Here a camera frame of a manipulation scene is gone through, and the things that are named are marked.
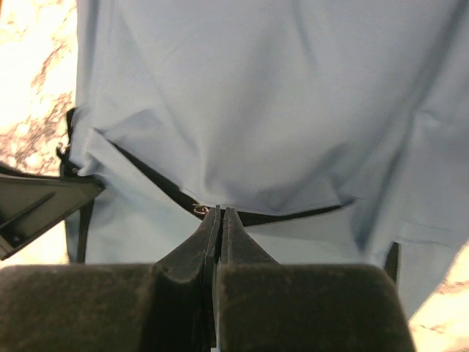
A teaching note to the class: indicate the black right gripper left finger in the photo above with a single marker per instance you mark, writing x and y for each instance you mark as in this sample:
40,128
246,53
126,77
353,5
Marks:
162,306

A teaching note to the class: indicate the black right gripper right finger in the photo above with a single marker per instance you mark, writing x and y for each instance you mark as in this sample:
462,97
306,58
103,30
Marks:
266,306

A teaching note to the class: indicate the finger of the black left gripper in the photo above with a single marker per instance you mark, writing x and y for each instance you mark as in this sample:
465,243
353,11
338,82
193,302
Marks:
31,205

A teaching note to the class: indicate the blue backpack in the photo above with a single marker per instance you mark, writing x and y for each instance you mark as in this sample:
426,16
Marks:
337,130

